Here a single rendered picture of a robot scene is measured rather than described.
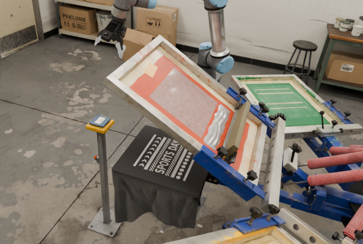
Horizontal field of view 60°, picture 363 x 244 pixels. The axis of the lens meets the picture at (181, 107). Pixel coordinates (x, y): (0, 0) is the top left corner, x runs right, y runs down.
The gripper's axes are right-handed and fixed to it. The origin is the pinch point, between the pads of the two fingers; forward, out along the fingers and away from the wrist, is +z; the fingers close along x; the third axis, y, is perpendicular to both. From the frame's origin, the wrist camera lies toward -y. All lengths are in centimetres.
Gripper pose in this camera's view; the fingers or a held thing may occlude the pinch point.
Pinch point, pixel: (107, 53)
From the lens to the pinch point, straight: 163.1
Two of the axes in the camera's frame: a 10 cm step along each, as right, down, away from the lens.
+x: -8.8, -4.7, 0.6
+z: -3.5, 7.4, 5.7
